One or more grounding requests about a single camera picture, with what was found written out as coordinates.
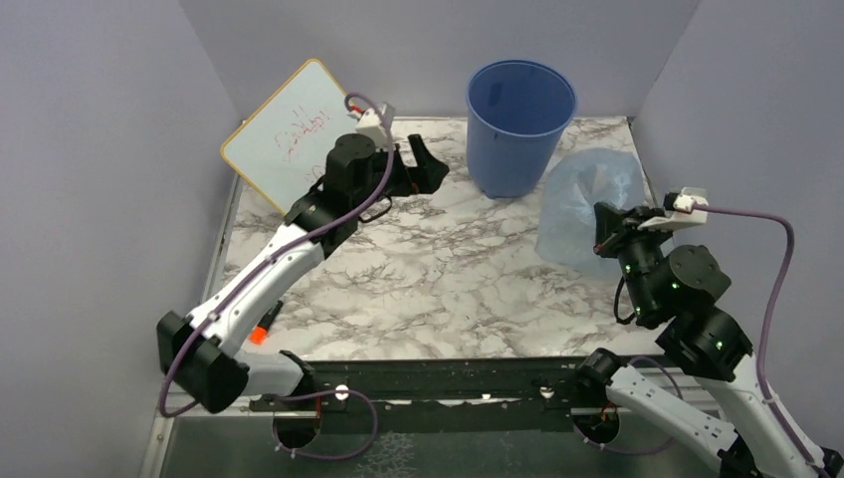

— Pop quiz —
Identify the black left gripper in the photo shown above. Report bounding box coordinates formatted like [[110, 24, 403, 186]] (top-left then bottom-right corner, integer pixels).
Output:
[[352, 135, 450, 215]]

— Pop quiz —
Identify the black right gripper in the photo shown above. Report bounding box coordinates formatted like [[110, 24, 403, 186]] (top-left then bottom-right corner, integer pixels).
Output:
[[589, 200, 674, 319]]

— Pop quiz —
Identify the light blue trash bag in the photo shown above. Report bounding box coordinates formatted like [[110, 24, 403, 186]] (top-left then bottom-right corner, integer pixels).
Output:
[[534, 147, 645, 279]]

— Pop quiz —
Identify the blue plastic trash bin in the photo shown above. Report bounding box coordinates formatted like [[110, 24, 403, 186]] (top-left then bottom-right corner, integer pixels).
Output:
[[466, 59, 578, 199]]

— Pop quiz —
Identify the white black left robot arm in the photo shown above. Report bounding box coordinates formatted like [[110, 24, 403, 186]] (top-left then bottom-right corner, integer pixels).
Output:
[[156, 133, 450, 416]]

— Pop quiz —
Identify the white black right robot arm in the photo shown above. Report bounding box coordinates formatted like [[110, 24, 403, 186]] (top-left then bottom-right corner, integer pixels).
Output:
[[574, 194, 843, 477]]

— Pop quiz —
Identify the yellow-framed whiteboard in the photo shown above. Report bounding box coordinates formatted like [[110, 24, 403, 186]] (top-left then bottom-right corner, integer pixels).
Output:
[[220, 59, 356, 213]]

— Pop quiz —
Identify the black orange marker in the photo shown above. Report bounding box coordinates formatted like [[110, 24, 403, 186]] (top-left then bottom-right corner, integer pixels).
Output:
[[248, 300, 284, 345]]

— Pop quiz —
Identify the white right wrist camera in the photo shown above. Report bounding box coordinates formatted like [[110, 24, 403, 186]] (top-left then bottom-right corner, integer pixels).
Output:
[[638, 186, 709, 232]]

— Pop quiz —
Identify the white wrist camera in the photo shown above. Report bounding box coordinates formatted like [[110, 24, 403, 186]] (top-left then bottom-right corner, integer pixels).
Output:
[[638, 186, 709, 232], [355, 103, 395, 149]]

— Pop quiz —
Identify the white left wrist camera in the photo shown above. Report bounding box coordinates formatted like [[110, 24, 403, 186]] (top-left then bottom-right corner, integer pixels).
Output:
[[355, 103, 395, 149]]

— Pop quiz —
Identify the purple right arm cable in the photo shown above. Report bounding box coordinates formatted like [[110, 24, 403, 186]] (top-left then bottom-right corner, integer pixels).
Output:
[[571, 202, 832, 478]]

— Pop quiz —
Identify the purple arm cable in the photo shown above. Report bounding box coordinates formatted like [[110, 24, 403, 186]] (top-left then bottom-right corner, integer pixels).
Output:
[[157, 92, 397, 463], [571, 202, 832, 478]]

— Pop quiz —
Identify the black metal mounting rail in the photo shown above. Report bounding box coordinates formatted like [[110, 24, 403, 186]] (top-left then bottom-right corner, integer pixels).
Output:
[[249, 357, 607, 434]]

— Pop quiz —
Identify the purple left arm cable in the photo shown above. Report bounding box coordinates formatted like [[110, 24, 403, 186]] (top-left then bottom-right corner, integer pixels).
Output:
[[157, 92, 397, 463]]

